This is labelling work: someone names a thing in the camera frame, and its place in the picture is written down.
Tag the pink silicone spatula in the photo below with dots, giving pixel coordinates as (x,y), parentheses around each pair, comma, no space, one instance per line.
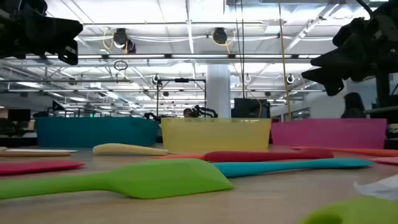
(387,160)

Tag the black monitor stand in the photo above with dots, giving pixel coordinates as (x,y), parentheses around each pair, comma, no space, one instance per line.
(383,90)

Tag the pink plastic bin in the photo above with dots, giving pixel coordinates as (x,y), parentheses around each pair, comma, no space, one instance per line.
(326,133)

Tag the green silicone spatula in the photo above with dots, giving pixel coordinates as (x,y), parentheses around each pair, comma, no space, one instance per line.
(161,179)

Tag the orange silicone spatula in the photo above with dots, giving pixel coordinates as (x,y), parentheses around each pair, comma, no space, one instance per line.
(357,151)

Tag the black background monitor box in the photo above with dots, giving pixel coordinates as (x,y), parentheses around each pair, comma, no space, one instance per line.
(248,109)

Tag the blue silicone spatula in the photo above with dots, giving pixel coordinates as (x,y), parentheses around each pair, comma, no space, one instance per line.
(280,166)

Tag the white structural column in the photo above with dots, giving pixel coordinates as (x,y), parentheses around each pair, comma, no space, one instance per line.
(218,90)

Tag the yellow translucent plastic bin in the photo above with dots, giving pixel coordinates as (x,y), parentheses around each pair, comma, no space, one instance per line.
(214,135)

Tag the grey desk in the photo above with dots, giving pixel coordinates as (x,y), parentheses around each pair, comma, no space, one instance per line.
(385,109)

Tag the red silicone spatula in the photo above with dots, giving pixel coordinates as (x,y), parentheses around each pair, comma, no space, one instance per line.
(37,167)

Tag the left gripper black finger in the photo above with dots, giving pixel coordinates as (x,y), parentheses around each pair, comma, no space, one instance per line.
(69,56)
(49,34)

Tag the orange silicone spoon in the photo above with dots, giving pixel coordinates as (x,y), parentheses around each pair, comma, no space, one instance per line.
(183,156)

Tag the black background robot arm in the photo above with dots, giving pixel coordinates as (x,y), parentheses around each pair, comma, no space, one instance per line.
(202,110)

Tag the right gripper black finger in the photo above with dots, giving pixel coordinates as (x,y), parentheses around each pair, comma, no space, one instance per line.
(332,77)
(334,59)

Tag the dark background monitor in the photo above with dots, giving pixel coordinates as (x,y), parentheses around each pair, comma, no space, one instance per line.
(18,115)

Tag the green silicone spoon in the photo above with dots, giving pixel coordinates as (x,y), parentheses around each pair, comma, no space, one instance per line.
(357,213)

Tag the blue plastic bin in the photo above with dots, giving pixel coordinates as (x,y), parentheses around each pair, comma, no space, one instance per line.
(93,132)

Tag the person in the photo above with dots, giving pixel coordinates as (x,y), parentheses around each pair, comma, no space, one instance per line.
(353,105)
(187,112)

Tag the light wooden spoon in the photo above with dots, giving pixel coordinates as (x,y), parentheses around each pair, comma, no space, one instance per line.
(31,154)

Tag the black background equipment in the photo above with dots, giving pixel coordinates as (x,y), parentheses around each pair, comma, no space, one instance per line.
(9,127)

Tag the dark red silicone spoon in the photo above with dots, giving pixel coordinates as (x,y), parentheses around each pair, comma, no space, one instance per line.
(264,155)

